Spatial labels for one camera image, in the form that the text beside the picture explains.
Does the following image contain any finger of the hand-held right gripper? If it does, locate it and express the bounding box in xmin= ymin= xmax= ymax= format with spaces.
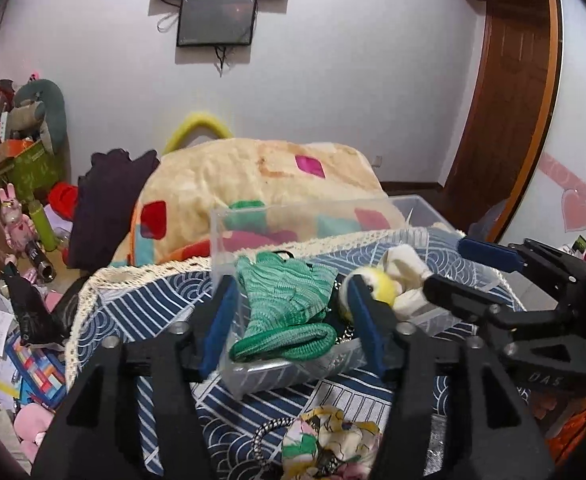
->
xmin=457 ymin=236 xmax=586 ymax=306
xmin=423 ymin=275 xmax=586 ymax=387

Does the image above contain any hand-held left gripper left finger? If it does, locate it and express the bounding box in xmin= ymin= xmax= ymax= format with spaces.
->
xmin=30 ymin=275 xmax=241 ymax=480

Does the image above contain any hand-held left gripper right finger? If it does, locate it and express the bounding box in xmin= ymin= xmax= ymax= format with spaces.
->
xmin=345 ymin=276 xmax=558 ymax=480

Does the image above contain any yellow and white plush toy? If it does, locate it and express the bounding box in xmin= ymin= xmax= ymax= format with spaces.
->
xmin=337 ymin=242 xmax=436 ymax=323

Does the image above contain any green knitted glove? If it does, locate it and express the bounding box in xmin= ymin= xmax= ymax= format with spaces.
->
xmin=229 ymin=251 xmax=340 ymax=363

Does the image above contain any clear plastic storage box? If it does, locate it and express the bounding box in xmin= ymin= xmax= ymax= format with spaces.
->
xmin=209 ymin=194 xmax=466 ymax=403

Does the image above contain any blue patterned lace-trimmed cloth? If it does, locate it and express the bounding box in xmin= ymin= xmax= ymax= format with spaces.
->
xmin=66 ymin=227 xmax=528 ymax=480

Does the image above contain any floral fabric scrunchie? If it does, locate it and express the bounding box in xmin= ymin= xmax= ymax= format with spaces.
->
xmin=280 ymin=406 xmax=381 ymax=480

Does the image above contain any brown wooden door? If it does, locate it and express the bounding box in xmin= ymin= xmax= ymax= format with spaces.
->
xmin=433 ymin=0 xmax=564 ymax=243

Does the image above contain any yellow patchwork quilt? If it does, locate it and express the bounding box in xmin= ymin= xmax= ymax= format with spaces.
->
xmin=110 ymin=137 xmax=406 ymax=268

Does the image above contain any dark purple garment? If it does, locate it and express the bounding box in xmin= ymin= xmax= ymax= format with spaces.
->
xmin=66 ymin=147 xmax=161 ymax=271

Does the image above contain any black flashlight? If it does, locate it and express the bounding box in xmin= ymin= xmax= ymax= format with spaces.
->
xmin=23 ymin=240 xmax=56 ymax=283

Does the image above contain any black plastic bag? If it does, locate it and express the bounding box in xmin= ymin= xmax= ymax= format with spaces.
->
xmin=0 ymin=260 xmax=66 ymax=348

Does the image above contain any colourful patterned book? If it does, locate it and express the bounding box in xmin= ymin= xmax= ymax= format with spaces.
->
xmin=3 ymin=335 xmax=69 ymax=411

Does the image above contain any red cloth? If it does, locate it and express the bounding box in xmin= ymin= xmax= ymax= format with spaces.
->
xmin=48 ymin=182 xmax=80 ymax=221

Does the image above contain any green bottle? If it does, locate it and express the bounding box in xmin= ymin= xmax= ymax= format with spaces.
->
xmin=28 ymin=200 xmax=58 ymax=253

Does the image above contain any yellow fuzzy hoop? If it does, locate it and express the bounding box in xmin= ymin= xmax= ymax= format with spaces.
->
xmin=162 ymin=112 xmax=234 ymax=156

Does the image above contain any pink plush toy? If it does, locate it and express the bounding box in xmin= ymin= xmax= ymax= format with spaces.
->
xmin=13 ymin=402 xmax=56 ymax=463

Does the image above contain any pink rabbit toy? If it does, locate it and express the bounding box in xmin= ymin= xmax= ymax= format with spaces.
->
xmin=0 ymin=183 xmax=36 ymax=258

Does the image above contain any green cardboard box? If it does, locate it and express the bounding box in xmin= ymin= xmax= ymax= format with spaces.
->
xmin=0 ymin=140 xmax=66 ymax=206

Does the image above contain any grey plush toy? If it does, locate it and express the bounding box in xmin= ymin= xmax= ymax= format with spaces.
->
xmin=6 ymin=79 xmax=69 ymax=156

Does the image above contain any pink heart wall sticker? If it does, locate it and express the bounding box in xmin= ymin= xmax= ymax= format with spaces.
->
xmin=560 ymin=185 xmax=586 ymax=233

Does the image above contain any black and white hair tie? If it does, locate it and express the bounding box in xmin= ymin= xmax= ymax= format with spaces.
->
xmin=250 ymin=416 xmax=299 ymax=466

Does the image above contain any wall-mounted black monitor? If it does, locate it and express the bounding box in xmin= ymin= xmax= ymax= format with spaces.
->
xmin=175 ymin=0 xmax=259 ymax=50

